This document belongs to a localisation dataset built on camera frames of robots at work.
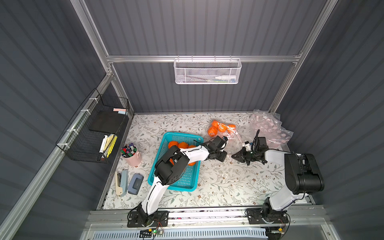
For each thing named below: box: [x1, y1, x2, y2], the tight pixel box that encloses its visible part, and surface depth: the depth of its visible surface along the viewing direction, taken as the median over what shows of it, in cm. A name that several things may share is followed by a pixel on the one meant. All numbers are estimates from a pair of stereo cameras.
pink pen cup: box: [120, 142, 142, 167], surface depth 88 cm
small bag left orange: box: [207, 126, 218, 137], surface depth 104 cm
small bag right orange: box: [227, 123, 237, 133], surface depth 106 cm
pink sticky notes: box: [113, 108, 127, 112], surface depth 86 cm
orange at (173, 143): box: [168, 141, 179, 149], surface depth 98 cm
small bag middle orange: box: [211, 120, 229, 133], surface depth 107 cm
